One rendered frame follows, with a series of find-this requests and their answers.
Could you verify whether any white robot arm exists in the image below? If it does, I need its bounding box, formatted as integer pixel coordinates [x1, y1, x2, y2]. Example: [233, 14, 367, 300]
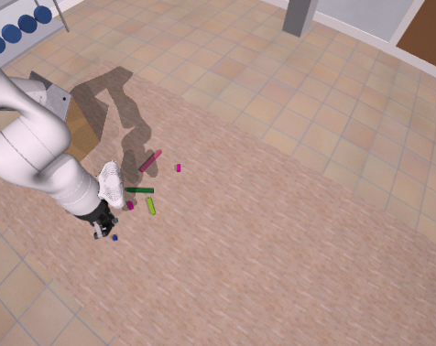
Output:
[0, 69, 125, 216]

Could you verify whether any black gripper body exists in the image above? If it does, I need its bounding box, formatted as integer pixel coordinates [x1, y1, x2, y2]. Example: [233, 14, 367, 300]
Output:
[73, 200, 107, 227]

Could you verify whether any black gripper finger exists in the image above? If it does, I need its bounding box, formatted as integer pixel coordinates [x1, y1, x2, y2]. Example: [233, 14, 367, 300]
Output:
[93, 209, 116, 239]
[106, 202, 115, 219]

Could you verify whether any pink rod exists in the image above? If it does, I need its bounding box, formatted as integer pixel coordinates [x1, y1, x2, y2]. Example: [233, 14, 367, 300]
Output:
[140, 150, 162, 172]

